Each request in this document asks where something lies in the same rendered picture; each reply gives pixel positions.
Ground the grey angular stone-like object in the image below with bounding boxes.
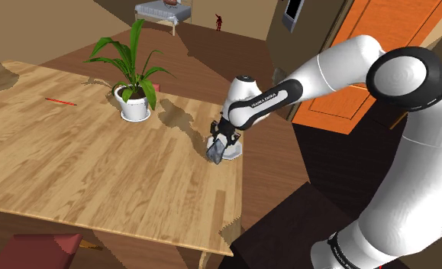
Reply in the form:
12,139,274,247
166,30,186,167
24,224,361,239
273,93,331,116
205,139,226,165

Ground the white plate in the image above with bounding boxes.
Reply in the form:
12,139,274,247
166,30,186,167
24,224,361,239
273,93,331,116
205,134,243,161

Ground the green plant in white pot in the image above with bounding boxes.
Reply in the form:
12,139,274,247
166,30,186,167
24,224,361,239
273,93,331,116
82,18,177,123

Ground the bed with white cover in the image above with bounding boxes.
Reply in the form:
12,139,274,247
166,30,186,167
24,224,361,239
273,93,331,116
134,0,194,37

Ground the wooden table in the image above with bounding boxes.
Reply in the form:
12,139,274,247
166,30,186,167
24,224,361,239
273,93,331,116
0,59,244,269

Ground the red pen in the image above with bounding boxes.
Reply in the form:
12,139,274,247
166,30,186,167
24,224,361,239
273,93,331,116
44,97,79,107

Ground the orange door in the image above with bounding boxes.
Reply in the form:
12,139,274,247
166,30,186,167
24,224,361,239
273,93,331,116
291,0,442,135

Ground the grey framed wall screen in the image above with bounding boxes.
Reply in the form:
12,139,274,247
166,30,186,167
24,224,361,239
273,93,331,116
281,0,305,34

